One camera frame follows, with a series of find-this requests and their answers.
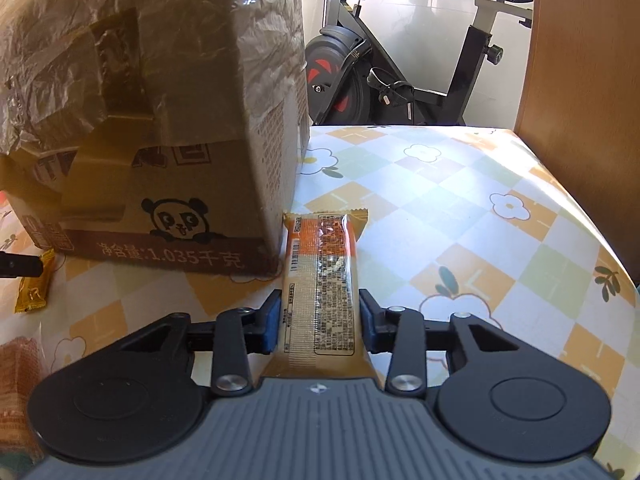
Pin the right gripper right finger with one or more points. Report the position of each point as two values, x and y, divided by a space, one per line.
401 333

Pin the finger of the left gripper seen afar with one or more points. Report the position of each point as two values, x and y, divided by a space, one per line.
20 266

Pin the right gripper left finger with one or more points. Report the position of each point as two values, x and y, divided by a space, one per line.
239 333

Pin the orange beige snack bar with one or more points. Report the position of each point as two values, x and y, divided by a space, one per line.
320 332

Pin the small yellow candy packet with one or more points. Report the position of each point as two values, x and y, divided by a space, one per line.
32 292

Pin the orange wafer packet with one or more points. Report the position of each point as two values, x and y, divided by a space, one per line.
22 368

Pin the checkered floral tablecloth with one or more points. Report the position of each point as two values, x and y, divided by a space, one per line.
460 220

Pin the brown cardboard box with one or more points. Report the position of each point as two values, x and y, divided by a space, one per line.
156 132

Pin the black exercise bike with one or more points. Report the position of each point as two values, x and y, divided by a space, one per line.
416 62

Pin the wooden headboard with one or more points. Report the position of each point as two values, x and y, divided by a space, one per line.
579 111

